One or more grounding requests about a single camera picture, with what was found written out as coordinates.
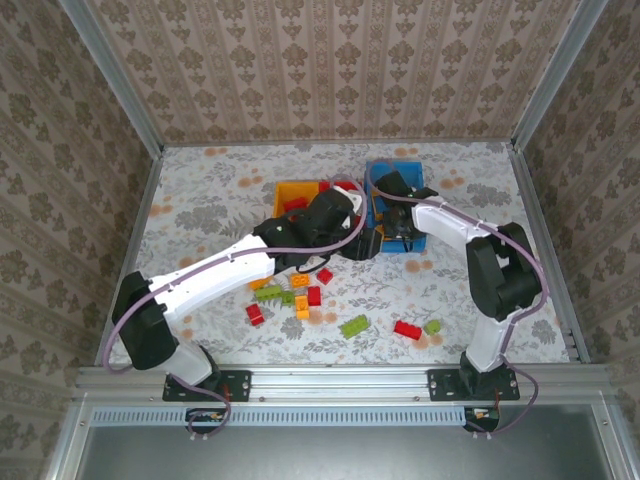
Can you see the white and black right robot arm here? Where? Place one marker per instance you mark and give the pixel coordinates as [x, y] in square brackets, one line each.
[450, 220]

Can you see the small green lego brick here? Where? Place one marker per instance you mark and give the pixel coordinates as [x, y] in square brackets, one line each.
[287, 298]
[433, 327]

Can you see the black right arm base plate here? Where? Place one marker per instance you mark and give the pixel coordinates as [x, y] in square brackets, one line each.
[442, 385]

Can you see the small red lego brick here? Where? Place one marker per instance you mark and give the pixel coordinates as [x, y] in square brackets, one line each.
[325, 275]

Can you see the aluminium mounting rail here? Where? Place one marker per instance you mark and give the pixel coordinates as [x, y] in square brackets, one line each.
[340, 382]

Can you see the aluminium table side rail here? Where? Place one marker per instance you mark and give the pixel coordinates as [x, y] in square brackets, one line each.
[125, 260]
[550, 250]

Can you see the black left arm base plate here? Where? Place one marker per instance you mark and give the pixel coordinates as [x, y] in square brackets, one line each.
[240, 386]

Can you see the yellow plastic bin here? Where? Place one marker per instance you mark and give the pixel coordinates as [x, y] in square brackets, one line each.
[295, 190]

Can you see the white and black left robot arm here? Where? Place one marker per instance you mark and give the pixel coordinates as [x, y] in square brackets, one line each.
[215, 270]

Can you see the blue plastic bin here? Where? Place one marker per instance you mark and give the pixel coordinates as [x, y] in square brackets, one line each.
[407, 170]

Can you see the aluminium frame post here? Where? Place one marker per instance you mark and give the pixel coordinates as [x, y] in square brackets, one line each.
[115, 80]
[555, 75]

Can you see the small connector board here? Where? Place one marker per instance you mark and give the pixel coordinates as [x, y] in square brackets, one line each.
[482, 414]
[207, 415]

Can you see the long green lego brick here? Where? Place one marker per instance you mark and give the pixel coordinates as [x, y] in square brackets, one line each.
[267, 293]

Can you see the grey metal panel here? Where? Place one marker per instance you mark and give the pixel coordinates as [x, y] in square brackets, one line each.
[325, 455]

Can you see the yellow orange lego brick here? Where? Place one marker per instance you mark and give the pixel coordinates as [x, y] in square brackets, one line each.
[301, 307]

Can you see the red plastic bin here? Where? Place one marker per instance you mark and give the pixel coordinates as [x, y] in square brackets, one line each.
[325, 186]

